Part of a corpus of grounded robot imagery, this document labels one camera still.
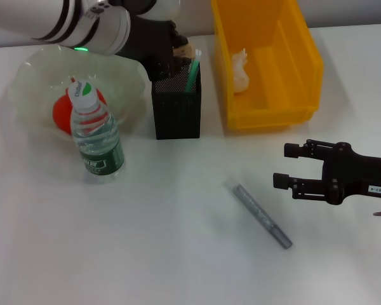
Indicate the yellow plastic bin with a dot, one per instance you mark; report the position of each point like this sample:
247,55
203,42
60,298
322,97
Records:
273,89

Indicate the white paper ball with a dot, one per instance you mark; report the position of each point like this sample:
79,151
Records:
241,73

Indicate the clear green-label water bottle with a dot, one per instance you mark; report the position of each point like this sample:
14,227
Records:
98,149

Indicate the black mesh pen holder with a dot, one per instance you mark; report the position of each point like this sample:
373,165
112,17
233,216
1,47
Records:
177,111

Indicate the orange toy fruit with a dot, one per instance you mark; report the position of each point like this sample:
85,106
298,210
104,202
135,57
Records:
62,114

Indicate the small tan eraser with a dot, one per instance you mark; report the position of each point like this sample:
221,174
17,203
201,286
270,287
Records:
184,51

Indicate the wavy green glass fruit plate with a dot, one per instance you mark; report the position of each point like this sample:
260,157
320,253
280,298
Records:
38,79

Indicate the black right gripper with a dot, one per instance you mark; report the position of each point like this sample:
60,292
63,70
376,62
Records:
358,178

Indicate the left wrist camera housing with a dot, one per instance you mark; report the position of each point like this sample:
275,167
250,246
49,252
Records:
152,8

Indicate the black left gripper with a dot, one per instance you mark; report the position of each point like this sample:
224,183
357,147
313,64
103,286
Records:
146,41

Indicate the mint green utility knife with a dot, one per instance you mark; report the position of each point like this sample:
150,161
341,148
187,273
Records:
192,74

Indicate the grey marker pen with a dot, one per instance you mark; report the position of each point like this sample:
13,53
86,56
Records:
257,209

